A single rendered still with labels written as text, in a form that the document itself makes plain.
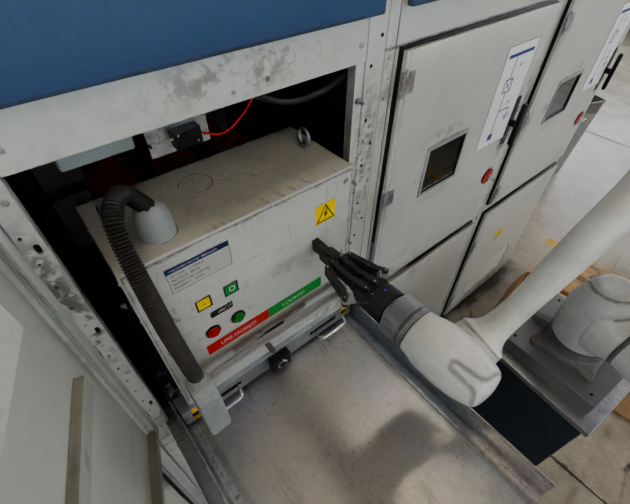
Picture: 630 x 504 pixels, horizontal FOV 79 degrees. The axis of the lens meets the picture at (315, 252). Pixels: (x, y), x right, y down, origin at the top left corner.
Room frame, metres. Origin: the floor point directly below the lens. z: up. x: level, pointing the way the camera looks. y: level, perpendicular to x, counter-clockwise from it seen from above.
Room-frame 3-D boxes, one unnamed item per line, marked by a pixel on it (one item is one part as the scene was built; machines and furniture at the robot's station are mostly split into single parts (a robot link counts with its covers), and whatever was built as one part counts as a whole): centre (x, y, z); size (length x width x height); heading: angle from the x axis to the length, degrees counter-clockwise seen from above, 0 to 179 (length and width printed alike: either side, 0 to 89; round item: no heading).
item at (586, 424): (0.62, -0.79, 0.74); 0.36 x 0.36 x 0.02; 34
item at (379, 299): (0.47, -0.12, 1.23); 0.09 x 0.08 x 0.07; 39
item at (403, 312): (0.41, -0.17, 1.23); 0.09 x 0.06 x 0.09; 129
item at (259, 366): (0.54, 0.12, 0.89); 0.54 x 0.05 x 0.06; 129
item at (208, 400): (0.34, 0.23, 1.04); 0.08 x 0.05 x 0.17; 39
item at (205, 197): (0.73, 0.27, 1.15); 0.51 x 0.50 x 0.48; 39
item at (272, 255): (0.53, 0.11, 1.15); 0.48 x 0.01 x 0.48; 129
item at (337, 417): (0.30, -0.08, 0.82); 0.68 x 0.62 x 0.06; 39
